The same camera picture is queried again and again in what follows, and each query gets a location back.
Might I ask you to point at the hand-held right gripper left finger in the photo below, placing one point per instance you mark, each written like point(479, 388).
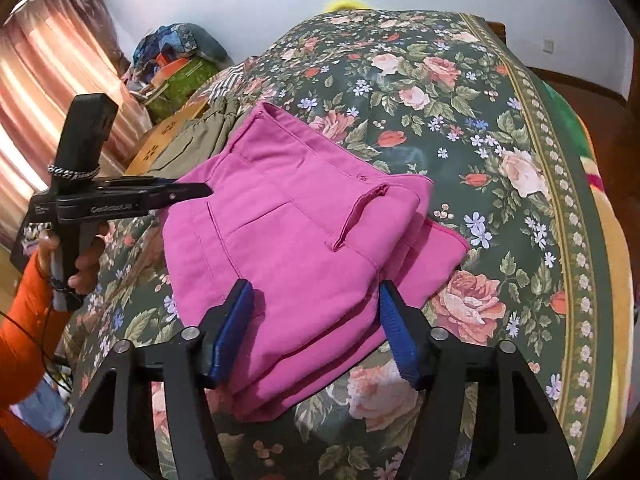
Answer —
point(227, 340)

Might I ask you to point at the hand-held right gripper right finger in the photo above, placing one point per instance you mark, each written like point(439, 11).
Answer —
point(397, 340)

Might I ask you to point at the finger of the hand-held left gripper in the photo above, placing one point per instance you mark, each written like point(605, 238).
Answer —
point(190, 191)

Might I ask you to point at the pink pants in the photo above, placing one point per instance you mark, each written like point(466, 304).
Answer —
point(300, 240)

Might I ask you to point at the person's left forearm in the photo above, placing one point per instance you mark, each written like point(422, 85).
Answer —
point(30, 330)

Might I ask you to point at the person's left hand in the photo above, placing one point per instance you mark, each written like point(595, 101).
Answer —
point(87, 265)

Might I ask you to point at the olive green garment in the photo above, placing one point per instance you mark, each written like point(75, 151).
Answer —
point(200, 140)

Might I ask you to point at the wooden lap desk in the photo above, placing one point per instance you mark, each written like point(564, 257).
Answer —
point(155, 145)

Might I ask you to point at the peach sheer curtain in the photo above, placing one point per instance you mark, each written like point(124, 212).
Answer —
point(50, 85)

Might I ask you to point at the green patterned bag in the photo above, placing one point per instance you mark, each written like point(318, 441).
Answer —
point(185, 85)

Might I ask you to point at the striped cloth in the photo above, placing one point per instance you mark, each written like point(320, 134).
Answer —
point(225, 82)

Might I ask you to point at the brown patterned curtain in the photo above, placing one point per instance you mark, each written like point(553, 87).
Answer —
point(95, 15)

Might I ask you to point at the person's blue jeans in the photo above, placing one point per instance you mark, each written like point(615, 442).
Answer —
point(45, 405)

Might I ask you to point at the floral blanket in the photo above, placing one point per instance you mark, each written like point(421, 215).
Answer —
point(450, 110)

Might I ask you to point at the yellow foam tube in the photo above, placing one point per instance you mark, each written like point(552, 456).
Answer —
point(345, 4)

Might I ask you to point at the colourful fleece blanket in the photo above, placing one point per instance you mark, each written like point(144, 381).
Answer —
point(595, 170)

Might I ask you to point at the wooden bed footboard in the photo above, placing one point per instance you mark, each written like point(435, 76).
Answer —
point(497, 31)

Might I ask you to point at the white wall socket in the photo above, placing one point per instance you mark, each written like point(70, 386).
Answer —
point(548, 45)

